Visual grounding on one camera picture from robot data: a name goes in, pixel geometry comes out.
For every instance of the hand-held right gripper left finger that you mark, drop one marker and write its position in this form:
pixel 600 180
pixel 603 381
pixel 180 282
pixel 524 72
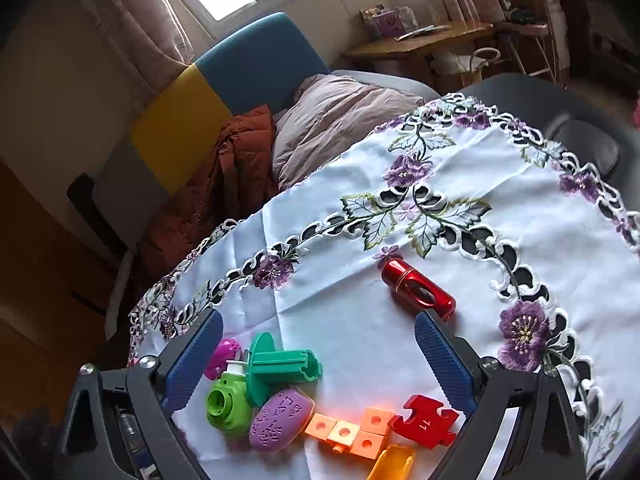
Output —
pixel 192 360

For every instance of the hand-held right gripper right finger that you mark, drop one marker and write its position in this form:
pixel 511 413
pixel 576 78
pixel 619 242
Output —
pixel 442 360

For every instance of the magenta round toy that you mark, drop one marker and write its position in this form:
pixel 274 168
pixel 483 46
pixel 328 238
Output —
pixel 225 355

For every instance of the green toy camera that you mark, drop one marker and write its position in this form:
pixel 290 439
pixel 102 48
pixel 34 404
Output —
pixel 225 405

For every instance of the red puzzle piece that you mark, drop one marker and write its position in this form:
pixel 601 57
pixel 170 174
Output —
pixel 425 420

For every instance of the teal spool toy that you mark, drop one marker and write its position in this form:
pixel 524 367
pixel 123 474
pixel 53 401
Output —
pixel 280 365

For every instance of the red metal cylinder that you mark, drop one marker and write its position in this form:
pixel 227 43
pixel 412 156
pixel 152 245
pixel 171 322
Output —
pixel 400 275

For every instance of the purple oval toy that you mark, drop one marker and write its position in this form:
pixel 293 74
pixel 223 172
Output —
pixel 280 420

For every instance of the orange translucent scoop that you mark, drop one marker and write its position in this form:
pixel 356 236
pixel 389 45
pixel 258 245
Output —
pixel 392 465

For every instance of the orange building block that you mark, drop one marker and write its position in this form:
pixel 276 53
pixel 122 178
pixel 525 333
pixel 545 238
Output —
pixel 345 432

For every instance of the white floral embroidered tablecloth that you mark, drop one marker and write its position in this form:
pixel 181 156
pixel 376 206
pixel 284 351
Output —
pixel 350 310

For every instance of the wooden cabinet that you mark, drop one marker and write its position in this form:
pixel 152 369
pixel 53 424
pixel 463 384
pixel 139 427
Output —
pixel 40 285

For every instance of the rust red blanket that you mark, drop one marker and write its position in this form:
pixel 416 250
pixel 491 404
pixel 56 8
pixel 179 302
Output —
pixel 235 170

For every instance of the pink grey pillow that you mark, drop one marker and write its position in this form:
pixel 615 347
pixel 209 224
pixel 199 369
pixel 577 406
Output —
pixel 340 110

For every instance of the dark grey leather chair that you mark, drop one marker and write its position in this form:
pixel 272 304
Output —
pixel 550 105

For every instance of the white bag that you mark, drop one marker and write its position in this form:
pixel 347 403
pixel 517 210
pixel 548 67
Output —
pixel 457 62

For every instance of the blue and yellow headboard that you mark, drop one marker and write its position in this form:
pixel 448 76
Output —
pixel 260 60

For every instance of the wooden desk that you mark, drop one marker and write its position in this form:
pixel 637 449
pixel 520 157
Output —
pixel 425 42

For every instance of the flat book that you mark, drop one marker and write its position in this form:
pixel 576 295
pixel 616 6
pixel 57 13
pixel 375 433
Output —
pixel 422 32

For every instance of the wooden shelf rack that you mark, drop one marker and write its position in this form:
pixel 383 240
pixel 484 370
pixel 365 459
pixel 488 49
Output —
pixel 535 25

